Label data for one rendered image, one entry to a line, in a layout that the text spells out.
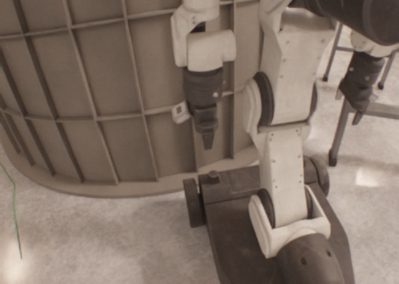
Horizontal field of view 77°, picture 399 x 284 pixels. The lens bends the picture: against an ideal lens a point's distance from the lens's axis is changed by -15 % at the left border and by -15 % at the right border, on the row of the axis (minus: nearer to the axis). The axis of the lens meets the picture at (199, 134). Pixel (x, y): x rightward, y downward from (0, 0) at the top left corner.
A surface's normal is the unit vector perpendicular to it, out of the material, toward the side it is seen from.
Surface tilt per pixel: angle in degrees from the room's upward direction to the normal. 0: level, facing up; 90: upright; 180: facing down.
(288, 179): 60
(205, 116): 102
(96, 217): 0
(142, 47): 90
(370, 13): 90
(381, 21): 90
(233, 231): 0
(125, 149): 90
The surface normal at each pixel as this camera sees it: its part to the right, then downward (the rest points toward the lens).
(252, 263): -0.06, -0.78
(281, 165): 0.11, 0.13
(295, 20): 0.05, -0.29
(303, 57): 0.18, 0.73
